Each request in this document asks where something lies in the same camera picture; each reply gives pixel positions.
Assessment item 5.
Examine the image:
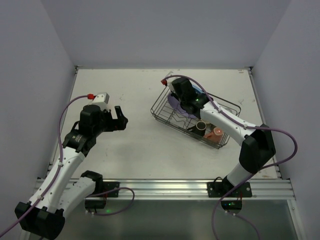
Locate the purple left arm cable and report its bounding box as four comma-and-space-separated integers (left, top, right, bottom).
0, 93, 136, 233

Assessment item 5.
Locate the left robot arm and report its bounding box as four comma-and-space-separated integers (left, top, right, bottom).
14, 104, 128, 240

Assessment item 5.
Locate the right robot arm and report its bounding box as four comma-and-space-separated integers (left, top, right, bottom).
167, 77, 276, 190

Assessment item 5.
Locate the black wire dish rack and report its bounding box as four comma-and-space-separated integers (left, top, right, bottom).
150, 86, 230, 149

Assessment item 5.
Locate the purple plate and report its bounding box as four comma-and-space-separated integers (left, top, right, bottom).
167, 93, 198, 119

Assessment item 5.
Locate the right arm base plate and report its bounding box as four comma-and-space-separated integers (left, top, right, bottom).
206, 176, 253, 198

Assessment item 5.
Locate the aluminium mounting rail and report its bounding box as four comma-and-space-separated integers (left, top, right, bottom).
103, 179, 295, 200

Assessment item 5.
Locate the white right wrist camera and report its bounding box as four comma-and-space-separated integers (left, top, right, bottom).
160, 71, 176, 92

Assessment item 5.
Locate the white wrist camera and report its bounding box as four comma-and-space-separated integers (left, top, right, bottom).
160, 71, 176, 92
91, 92, 110, 111

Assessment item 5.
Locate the blue plate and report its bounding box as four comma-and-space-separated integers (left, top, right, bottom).
192, 85, 203, 93

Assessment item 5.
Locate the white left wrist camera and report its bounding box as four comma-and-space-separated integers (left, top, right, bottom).
91, 92, 110, 111

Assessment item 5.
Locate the pink mug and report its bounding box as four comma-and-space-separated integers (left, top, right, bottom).
203, 127, 224, 144

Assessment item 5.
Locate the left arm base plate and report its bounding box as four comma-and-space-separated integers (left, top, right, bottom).
88, 180, 120, 198

